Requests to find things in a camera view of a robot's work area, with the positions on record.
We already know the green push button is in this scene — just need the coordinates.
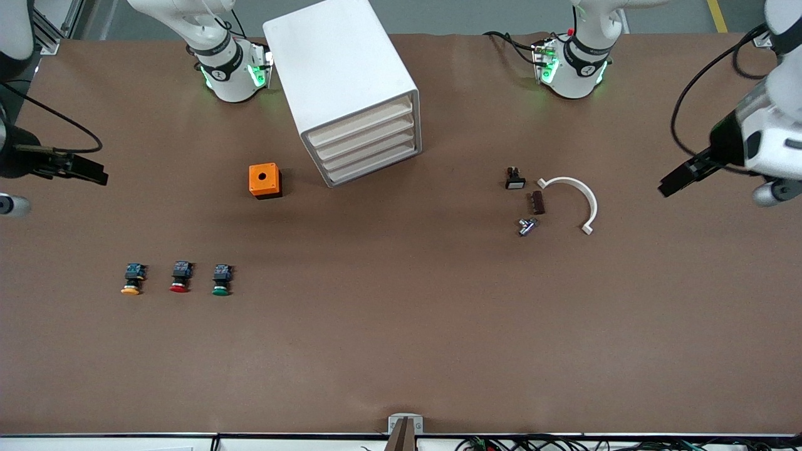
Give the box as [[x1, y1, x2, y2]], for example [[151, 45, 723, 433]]
[[212, 264, 234, 298]]

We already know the yellow push button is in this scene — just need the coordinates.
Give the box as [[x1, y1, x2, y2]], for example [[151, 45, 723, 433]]
[[120, 263, 148, 296]]

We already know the red push button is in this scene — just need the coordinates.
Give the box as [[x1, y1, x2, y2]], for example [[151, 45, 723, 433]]
[[169, 261, 195, 293]]

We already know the orange box with hole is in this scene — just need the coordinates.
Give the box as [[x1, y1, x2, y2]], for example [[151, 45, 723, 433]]
[[249, 163, 283, 200]]

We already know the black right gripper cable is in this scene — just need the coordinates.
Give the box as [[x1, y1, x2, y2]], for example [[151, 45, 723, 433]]
[[0, 81, 103, 155]]

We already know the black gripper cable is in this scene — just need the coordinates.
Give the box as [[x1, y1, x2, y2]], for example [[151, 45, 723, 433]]
[[0, 81, 103, 155], [670, 24, 778, 158]]

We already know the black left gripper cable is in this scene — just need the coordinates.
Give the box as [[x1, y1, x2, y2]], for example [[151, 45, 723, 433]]
[[670, 24, 778, 158]]

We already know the white curved plastic bracket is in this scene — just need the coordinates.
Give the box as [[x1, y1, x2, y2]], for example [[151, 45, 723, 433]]
[[537, 177, 599, 236]]

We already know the black arm base cable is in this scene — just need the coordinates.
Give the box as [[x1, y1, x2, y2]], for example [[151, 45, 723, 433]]
[[482, 30, 547, 67]]

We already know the black cable bundle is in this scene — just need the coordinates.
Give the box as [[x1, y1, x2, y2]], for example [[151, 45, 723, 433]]
[[456, 435, 802, 451]]

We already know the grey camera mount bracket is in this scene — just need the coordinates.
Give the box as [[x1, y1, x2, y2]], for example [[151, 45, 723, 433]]
[[387, 413, 424, 451]]

